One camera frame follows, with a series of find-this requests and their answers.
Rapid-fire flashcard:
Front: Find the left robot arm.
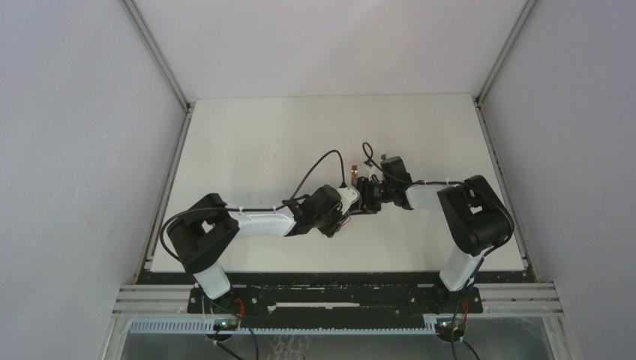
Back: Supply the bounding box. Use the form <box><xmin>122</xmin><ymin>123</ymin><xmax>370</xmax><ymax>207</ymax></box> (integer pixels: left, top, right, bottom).
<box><xmin>160</xmin><ymin>184</ymin><xmax>360</xmax><ymax>313</ymax></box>

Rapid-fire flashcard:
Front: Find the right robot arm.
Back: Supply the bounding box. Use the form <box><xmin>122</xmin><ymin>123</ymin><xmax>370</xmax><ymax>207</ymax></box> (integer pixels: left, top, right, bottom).
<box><xmin>350</xmin><ymin>156</ymin><xmax>515</xmax><ymax>312</ymax></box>

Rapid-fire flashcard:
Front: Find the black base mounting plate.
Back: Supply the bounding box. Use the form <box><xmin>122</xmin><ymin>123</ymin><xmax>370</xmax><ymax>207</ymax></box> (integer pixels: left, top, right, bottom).
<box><xmin>187</xmin><ymin>271</ymin><xmax>484</xmax><ymax>330</ymax></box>

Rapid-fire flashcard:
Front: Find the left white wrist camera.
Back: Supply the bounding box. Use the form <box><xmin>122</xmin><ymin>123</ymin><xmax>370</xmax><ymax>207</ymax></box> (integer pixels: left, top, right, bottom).
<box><xmin>337</xmin><ymin>186</ymin><xmax>360</xmax><ymax>212</ymax></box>

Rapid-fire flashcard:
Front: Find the right black camera cable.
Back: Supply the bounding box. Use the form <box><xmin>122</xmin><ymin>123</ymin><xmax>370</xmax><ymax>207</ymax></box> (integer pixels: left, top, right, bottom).
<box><xmin>361</xmin><ymin>142</ymin><xmax>515</xmax><ymax>360</ymax></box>

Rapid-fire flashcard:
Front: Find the black camera cable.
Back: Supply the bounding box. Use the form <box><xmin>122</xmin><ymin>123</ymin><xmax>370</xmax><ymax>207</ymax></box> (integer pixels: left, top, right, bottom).
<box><xmin>361</xmin><ymin>142</ymin><xmax>515</xmax><ymax>360</ymax></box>
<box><xmin>158</xmin><ymin>149</ymin><xmax>347</xmax><ymax>264</ymax></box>

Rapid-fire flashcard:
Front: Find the white slotted cable duct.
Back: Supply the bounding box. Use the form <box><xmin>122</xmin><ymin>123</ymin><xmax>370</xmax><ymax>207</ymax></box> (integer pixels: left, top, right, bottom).
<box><xmin>127</xmin><ymin>317</ymin><xmax>449</xmax><ymax>336</ymax></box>

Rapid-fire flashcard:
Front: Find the left black camera cable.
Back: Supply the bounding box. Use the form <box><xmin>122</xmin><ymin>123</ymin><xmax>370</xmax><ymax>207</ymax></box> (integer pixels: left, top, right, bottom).
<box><xmin>158</xmin><ymin>149</ymin><xmax>347</xmax><ymax>264</ymax></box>

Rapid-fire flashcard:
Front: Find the left aluminium frame post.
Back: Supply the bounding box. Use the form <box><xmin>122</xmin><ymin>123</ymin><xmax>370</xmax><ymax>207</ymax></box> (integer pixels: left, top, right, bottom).
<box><xmin>119</xmin><ymin>0</ymin><xmax>191</xmax><ymax>283</ymax></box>

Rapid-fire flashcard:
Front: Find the aluminium frame post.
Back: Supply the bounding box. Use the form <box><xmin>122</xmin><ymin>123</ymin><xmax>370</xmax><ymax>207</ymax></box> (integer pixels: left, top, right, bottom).
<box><xmin>119</xmin><ymin>0</ymin><xmax>191</xmax><ymax>283</ymax></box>
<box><xmin>473</xmin><ymin>0</ymin><xmax>542</xmax><ymax>270</ymax></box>

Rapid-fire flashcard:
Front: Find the right aluminium frame post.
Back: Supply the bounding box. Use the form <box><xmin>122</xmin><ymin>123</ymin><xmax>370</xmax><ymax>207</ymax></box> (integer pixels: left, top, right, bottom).
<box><xmin>473</xmin><ymin>0</ymin><xmax>542</xmax><ymax>270</ymax></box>

